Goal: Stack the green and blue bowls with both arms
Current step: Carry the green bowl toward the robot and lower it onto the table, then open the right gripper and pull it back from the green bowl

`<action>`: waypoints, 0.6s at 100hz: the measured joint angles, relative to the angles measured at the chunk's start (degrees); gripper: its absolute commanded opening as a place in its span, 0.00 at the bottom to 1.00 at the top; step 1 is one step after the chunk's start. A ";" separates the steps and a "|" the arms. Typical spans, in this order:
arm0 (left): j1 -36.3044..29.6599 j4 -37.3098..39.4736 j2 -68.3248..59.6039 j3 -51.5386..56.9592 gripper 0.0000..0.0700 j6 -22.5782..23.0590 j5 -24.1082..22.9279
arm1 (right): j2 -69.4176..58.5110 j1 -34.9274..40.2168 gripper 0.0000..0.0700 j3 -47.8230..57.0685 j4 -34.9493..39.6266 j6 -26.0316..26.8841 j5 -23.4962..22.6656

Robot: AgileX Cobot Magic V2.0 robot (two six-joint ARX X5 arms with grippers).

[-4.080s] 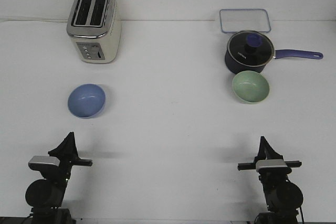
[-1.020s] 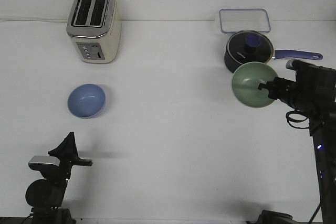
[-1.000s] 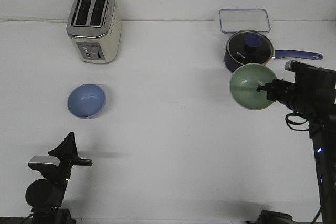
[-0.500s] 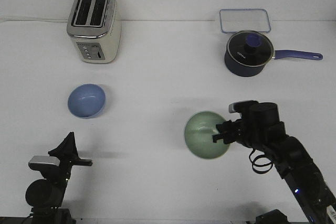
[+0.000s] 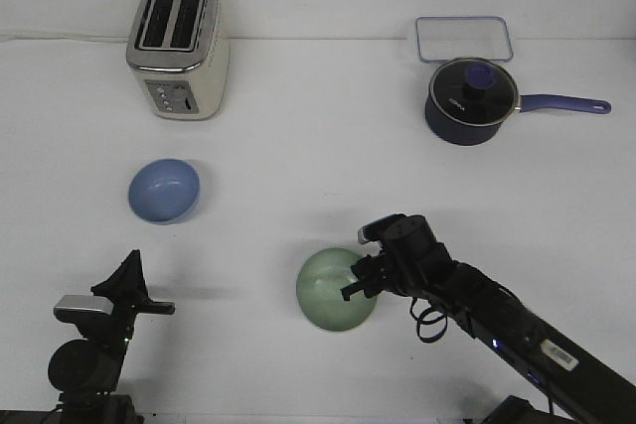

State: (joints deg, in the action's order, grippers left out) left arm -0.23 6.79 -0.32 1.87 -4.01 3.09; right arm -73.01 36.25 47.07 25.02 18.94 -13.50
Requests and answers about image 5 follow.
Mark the clear blue-rimmed container lid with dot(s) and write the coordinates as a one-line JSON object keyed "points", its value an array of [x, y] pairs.
{"points": [[444, 38]]}

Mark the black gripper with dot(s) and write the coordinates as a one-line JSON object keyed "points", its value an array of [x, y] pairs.
{"points": [[412, 262], [130, 297]]}

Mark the glass pot lid blue knob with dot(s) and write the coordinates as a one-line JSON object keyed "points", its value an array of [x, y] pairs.
{"points": [[473, 92]]}

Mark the dark blue saucepan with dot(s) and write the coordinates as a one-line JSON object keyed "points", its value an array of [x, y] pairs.
{"points": [[460, 134]]}

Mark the green bowl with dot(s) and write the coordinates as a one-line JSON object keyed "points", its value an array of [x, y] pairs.
{"points": [[318, 291]]}

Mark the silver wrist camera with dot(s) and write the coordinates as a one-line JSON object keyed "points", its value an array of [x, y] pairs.
{"points": [[75, 309], [374, 231]]}

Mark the silver two-slot toaster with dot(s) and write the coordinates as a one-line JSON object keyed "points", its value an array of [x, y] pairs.
{"points": [[179, 52]]}

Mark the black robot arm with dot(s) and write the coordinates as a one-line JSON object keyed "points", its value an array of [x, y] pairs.
{"points": [[567, 375], [86, 371]]}

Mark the blue bowl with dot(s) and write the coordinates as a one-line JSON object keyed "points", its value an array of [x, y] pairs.
{"points": [[164, 191]]}

